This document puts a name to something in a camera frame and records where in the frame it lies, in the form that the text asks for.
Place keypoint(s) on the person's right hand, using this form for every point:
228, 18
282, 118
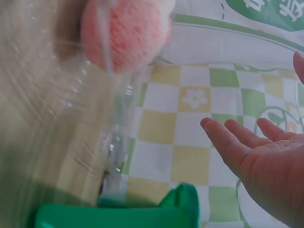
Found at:
273, 171

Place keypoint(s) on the person's right fingers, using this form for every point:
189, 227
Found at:
228, 140

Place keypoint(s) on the person's right thumb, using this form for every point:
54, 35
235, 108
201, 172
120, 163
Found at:
299, 67

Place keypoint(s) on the green plastic container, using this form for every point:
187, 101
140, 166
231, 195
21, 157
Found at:
152, 213

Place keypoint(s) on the clear plastic bag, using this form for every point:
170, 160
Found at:
111, 145

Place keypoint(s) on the pink peach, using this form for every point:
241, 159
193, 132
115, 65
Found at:
133, 35

